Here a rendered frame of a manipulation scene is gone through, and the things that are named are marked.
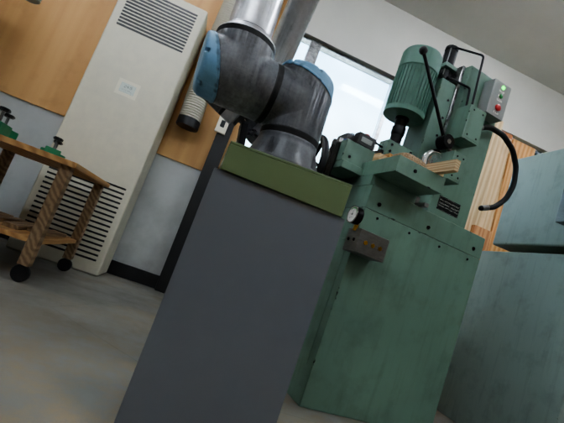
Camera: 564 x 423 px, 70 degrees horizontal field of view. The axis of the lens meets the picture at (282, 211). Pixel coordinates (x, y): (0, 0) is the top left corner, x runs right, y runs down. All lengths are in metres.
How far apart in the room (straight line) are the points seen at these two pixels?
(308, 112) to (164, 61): 1.91
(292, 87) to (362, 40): 2.55
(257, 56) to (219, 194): 0.34
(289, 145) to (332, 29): 2.56
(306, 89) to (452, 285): 1.04
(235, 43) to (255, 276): 0.51
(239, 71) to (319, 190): 0.32
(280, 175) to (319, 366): 0.81
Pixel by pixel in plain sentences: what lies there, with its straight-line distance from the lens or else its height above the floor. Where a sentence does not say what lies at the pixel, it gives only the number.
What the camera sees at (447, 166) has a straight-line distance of 1.48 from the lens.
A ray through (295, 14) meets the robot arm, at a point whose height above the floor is 1.11.
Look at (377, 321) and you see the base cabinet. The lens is 1.54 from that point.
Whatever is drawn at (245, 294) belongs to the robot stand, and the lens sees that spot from 0.83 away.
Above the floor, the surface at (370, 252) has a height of 0.56.
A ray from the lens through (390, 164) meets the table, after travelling 1.45.
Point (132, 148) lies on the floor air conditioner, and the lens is 2.65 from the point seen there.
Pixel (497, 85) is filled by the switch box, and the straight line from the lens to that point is 2.03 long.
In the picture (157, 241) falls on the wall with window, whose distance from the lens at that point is 2.88.
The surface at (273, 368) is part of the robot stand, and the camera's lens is 0.88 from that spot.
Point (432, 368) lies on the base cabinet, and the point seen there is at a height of 0.25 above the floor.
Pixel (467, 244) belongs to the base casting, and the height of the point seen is 0.74.
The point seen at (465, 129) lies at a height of 1.19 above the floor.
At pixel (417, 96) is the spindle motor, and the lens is 1.84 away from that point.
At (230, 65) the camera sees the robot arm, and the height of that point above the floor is 0.78.
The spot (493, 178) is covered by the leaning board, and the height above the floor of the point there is 1.68.
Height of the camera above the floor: 0.40
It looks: 8 degrees up
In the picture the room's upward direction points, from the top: 20 degrees clockwise
